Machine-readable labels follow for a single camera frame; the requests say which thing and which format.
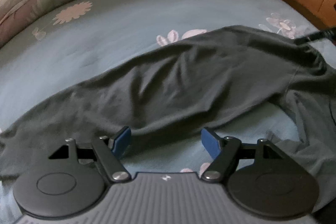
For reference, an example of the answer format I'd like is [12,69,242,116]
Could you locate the dark green trousers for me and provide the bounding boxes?
[1,26,335,207]

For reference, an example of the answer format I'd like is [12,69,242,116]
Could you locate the green floral bed sheet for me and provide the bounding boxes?
[0,0,336,224]

